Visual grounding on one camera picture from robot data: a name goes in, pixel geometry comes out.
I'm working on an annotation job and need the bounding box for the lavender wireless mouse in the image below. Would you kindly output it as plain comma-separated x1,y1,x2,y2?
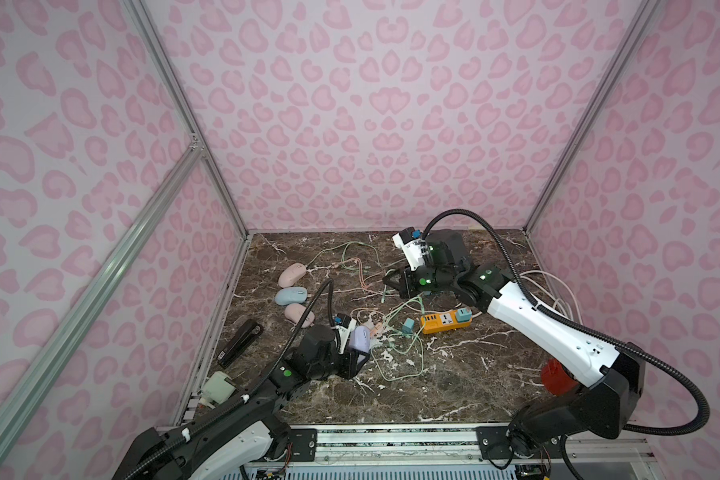
347,326,371,355

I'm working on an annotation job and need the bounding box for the teal USB charger adapter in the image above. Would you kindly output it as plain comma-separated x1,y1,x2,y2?
455,308,473,323
401,318,415,335

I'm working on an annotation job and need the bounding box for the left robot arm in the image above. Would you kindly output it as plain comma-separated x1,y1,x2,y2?
114,312,369,479

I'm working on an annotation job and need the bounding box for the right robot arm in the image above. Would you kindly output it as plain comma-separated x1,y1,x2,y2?
383,209,711,470

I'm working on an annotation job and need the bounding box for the orange power strip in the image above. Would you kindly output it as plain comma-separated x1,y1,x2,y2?
420,309,472,335

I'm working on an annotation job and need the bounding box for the red emergency stop button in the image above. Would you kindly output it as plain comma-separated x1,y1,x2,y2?
541,358,578,396

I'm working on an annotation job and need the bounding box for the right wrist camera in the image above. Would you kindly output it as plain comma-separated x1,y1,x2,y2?
392,227,428,271

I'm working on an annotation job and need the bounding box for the pink wireless mouse near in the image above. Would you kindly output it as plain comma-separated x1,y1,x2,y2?
284,303,315,328

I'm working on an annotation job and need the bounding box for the pink wireless mouse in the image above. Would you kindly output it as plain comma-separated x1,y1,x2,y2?
278,263,307,288
284,303,315,328

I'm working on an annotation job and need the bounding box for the light blue wireless mouse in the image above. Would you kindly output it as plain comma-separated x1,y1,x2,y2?
274,286,308,306

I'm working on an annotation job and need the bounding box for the pink multi-head charging cable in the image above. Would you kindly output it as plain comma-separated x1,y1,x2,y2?
308,257,397,301

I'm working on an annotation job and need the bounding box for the pink wireless mouse far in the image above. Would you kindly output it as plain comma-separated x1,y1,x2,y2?
278,263,307,288

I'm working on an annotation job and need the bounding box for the white power strip cord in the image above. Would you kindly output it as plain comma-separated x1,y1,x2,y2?
518,269,583,322

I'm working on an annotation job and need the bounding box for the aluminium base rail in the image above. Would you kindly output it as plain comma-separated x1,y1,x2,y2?
246,423,663,479

